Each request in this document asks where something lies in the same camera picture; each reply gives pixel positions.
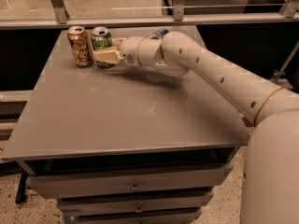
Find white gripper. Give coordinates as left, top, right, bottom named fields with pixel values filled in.
left=93, top=36, right=144, bottom=67

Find green soda can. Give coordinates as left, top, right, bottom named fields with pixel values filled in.
left=91, top=27, right=114, bottom=69

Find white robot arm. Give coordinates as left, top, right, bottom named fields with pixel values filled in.
left=93, top=31, right=299, bottom=224

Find orange soda can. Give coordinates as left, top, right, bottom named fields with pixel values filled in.
left=67, top=26, right=93, bottom=67

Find blue silver energy drink can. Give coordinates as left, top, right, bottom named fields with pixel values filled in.
left=149, top=28, right=169, bottom=40

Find grey drawer cabinet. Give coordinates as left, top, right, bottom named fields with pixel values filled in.
left=1, top=25, right=252, bottom=224

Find top grey drawer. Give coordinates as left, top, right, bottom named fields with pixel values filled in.
left=28, top=162, right=233, bottom=199

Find grey drawer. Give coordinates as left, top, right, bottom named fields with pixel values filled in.
left=58, top=189, right=213, bottom=217
left=28, top=162, right=233, bottom=199
left=74, top=208, right=202, bottom=224

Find middle grey drawer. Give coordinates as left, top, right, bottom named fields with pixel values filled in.
left=58, top=189, right=213, bottom=217

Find black table leg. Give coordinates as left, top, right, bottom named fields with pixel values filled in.
left=15, top=171, right=28, bottom=204

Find bottom grey drawer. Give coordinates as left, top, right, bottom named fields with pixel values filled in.
left=74, top=208, right=202, bottom=224

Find grey metal railing frame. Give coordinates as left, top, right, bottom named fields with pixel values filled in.
left=0, top=0, right=299, bottom=123

